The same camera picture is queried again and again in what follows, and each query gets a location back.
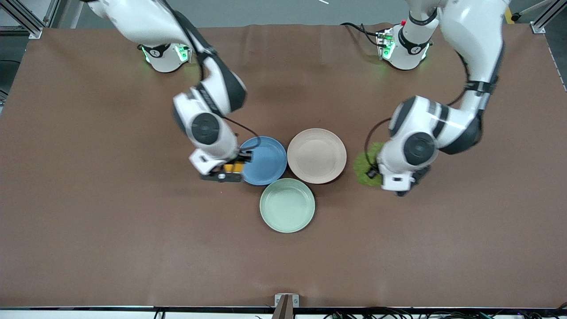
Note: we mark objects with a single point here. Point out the yellow lemon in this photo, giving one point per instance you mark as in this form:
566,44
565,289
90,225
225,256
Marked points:
237,167

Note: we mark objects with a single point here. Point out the green lettuce leaf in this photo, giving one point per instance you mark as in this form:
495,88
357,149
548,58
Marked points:
364,161

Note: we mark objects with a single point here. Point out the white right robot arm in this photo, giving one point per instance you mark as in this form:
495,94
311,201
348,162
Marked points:
208,102

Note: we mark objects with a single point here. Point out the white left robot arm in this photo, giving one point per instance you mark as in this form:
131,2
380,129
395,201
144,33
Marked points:
443,124

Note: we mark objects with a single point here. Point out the blue round plate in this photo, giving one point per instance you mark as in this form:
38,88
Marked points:
266,161

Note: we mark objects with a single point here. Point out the beige round plate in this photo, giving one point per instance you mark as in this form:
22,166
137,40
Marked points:
316,156

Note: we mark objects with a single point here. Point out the brown table cover mat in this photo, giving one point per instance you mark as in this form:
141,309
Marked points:
133,221

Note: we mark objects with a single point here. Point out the mint green round plate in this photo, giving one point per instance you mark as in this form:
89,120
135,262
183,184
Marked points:
287,205

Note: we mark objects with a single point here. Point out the white table edge strip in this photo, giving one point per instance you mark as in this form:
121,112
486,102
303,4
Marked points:
110,314

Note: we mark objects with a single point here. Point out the aluminium table edge bracket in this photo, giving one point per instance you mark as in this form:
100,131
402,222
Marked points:
286,305

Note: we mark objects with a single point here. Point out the aluminium frame post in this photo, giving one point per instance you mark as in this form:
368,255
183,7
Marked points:
542,17
22,17

